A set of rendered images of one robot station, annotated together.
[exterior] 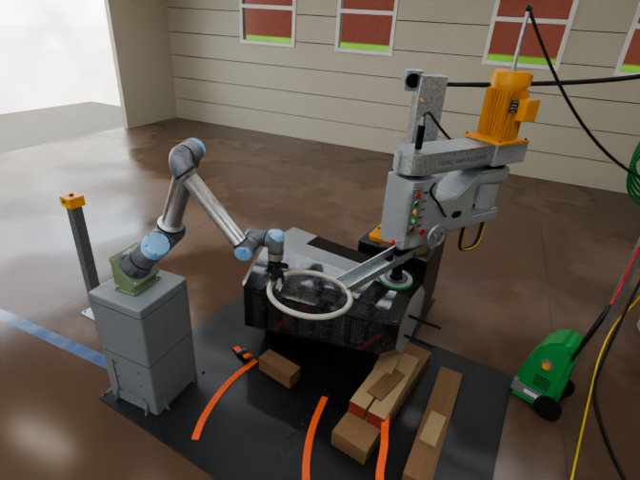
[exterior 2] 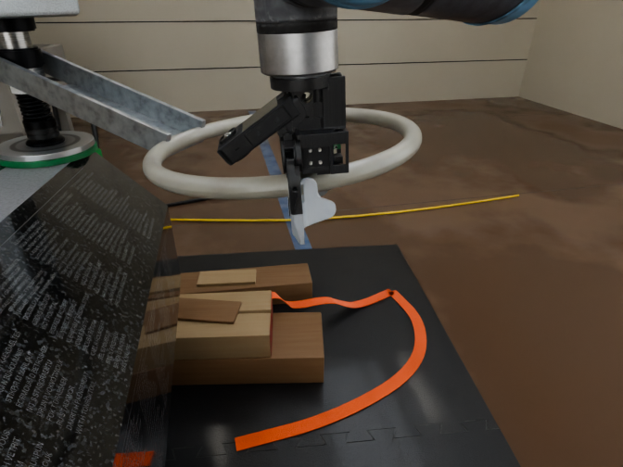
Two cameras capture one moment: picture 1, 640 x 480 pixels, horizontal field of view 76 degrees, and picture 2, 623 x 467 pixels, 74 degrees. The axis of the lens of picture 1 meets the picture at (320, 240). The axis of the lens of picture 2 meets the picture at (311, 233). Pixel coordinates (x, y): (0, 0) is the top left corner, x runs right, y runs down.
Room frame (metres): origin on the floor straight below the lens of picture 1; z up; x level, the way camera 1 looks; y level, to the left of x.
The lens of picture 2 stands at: (2.28, 0.68, 1.20)
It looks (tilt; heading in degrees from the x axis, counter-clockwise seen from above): 29 degrees down; 236
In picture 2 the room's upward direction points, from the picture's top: straight up
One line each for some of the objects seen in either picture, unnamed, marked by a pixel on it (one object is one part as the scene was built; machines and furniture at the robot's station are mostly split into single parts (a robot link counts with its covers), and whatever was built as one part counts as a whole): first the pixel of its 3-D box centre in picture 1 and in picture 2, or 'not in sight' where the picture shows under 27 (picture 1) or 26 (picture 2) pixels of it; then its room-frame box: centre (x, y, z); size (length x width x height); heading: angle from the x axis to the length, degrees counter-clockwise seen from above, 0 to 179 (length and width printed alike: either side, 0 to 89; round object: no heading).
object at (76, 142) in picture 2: (395, 277); (46, 145); (2.26, -0.51, 0.89); 0.21 x 0.21 x 0.01
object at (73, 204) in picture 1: (86, 257); not in sight; (2.81, 1.88, 0.54); 0.20 x 0.20 x 1.09; 62
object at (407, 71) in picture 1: (410, 79); not in sight; (3.26, -0.60, 2.00); 0.20 x 0.18 x 0.15; 152
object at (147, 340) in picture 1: (148, 338); not in sight; (2.05, 1.08, 0.43); 0.50 x 0.50 x 0.85; 68
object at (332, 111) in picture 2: (274, 269); (309, 125); (2.00, 0.25, 1.06); 0.09 x 0.08 x 0.12; 152
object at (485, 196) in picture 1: (481, 191); not in sight; (2.62, -1.06, 1.39); 0.19 x 0.19 x 0.20
